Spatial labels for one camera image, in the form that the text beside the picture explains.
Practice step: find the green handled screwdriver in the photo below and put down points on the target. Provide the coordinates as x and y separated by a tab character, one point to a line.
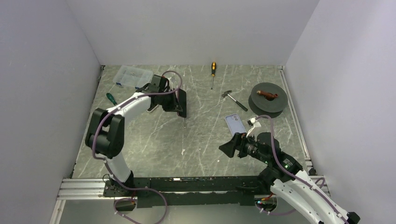
111	98

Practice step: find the orange black screwdriver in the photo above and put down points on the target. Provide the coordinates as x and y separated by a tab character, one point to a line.
213	71

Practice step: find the black filament spool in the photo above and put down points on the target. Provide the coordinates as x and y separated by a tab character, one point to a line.
260	106

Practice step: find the purple phone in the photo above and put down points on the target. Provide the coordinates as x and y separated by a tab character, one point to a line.
184	104

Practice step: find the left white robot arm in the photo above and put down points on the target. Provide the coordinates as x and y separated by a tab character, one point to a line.
106	132

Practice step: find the clear plastic screw box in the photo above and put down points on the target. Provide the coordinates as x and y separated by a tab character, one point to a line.
129	76

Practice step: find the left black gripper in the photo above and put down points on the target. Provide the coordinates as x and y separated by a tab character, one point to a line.
174	105

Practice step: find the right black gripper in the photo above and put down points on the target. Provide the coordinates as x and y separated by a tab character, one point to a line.
237	142

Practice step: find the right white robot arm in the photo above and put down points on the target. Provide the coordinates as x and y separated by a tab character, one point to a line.
286	178

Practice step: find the brown red tool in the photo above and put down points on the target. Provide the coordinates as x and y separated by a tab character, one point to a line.
267	95

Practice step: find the black base frame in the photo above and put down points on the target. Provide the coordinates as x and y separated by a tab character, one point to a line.
156	191

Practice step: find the small black handled hammer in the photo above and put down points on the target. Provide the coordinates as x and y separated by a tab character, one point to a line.
227	94

